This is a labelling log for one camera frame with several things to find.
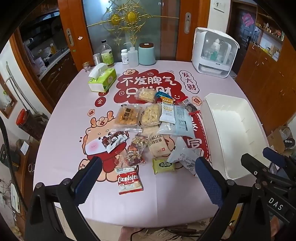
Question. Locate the small metal tin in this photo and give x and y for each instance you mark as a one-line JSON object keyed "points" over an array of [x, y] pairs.
{"points": [[97, 58]]}

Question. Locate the pale puffed snack packet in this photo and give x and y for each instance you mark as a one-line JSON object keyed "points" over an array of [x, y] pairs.
{"points": [[151, 115]]}

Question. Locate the white cosmetic storage box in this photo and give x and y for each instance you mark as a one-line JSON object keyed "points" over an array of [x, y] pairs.
{"points": [[213, 52]]}

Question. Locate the cardboard box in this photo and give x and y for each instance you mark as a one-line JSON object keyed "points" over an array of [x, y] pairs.
{"points": [[282, 140]]}

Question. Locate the blue foil snack packet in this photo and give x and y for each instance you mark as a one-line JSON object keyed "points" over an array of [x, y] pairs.
{"points": [[160, 94]]}

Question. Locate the brown chocolate snack packet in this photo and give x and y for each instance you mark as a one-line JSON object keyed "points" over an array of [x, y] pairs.
{"points": [[114, 140]]}

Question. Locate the small white pill bottle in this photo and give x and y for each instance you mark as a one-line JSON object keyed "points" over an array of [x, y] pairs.
{"points": [[124, 56]]}

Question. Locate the white clear plastic packet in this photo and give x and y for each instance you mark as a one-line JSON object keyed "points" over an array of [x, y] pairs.
{"points": [[184, 155]]}

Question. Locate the dark plum red packet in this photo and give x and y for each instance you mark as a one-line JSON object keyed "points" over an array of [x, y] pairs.
{"points": [[184, 102]]}

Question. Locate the beige cracker packet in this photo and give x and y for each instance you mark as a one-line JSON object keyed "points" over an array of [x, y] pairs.
{"points": [[157, 146]]}

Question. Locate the orange pastry tray packet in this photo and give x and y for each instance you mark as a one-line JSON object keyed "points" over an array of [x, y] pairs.
{"points": [[128, 118]]}

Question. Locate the large light blue bag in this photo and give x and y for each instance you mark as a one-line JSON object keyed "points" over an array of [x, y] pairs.
{"points": [[183, 126]]}

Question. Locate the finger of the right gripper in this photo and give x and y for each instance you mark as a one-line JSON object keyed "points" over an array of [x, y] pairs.
{"points": [[274, 157]]}

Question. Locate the white squeeze bottle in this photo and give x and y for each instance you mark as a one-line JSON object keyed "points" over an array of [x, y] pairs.
{"points": [[132, 55]]}

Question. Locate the green snack packet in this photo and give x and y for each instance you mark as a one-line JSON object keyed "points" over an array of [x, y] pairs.
{"points": [[162, 166]]}

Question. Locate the white orange oat bar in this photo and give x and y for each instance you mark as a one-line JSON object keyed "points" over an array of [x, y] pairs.
{"points": [[168, 114]]}

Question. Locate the teal cylindrical canister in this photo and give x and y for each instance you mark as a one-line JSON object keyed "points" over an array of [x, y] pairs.
{"points": [[146, 55]]}

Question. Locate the small glass jar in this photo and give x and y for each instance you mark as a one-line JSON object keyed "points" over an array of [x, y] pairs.
{"points": [[86, 66]]}

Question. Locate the clear bottle green label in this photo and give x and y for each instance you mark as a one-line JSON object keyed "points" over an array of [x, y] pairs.
{"points": [[106, 53]]}

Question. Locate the wooden cabinet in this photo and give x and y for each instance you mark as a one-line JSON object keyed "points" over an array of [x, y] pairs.
{"points": [[264, 64]]}

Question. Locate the wooden glass sliding door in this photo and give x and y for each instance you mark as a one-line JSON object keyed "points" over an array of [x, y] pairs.
{"points": [[169, 25]]}

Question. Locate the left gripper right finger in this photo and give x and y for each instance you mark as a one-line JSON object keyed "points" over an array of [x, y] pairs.
{"points": [[212, 181]]}

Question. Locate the dried fruit mix packet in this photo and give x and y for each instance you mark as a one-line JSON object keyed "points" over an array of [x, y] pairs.
{"points": [[132, 155]]}

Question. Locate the white plastic storage bin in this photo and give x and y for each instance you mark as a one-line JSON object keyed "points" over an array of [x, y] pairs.
{"points": [[232, 130]]}

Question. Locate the pale biscuit packet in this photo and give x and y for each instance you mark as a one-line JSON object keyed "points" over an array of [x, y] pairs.
{"points": [[146, 95]]}

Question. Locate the green tissue box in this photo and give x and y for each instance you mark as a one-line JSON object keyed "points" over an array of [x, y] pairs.
{"points": [[101, 78]]}

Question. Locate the red cookies packet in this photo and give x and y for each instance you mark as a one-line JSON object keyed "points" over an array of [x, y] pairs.
{"points": [[128, 180]]}

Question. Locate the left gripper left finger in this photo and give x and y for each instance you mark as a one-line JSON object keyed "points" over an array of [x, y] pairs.
{"points": [[84, 180]]}

